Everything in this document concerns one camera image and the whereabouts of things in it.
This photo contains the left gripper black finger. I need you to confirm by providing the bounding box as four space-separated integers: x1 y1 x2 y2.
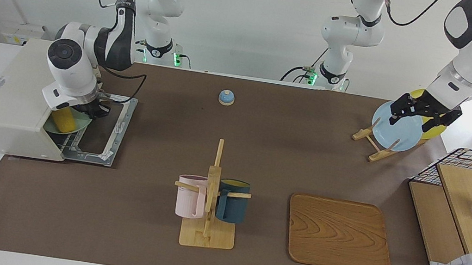
422 115 443 136
388 92 412 127

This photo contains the mint green plate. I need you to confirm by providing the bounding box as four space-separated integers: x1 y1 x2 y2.
42 104 94 139

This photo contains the yellow corn cob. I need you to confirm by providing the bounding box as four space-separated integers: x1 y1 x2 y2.
49 105 80 135

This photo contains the cream toaster oven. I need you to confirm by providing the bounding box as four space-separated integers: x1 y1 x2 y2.
0 33 95 165

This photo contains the yellow plate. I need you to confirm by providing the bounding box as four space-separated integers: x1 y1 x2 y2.
404 87 456 144

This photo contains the light blue plate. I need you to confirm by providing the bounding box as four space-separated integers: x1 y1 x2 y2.
368 99 427 155

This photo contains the wooden plate rack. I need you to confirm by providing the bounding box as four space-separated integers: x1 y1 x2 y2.
349 99 454 173

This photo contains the brown table mat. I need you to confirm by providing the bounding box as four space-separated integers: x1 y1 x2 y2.
0 41 472 265

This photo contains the pink mug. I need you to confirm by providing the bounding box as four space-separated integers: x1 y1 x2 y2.
173 173 210 221

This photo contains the wooden serving tray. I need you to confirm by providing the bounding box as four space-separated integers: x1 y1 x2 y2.
281 192 400 265

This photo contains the dark blue mug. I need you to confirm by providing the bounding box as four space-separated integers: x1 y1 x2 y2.
213 178 251 226

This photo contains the wooden mug rack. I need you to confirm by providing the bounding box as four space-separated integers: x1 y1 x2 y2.
166 133 259 255

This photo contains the metal oven wire rack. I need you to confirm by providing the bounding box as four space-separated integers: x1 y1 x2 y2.
47 123 83 153

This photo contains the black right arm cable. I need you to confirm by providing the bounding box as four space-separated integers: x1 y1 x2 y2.
80 0 159 107

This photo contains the black arm base cable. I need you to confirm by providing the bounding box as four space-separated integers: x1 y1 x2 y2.
124 38 147 63
280 62 316 86

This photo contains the wooden shelf with wire basket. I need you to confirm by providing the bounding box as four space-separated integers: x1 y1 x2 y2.
397 141 472 265

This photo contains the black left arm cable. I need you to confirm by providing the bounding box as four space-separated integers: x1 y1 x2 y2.
371 0 472 93

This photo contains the white wall socket box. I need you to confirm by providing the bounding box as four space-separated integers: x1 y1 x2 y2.
0 20 46 49

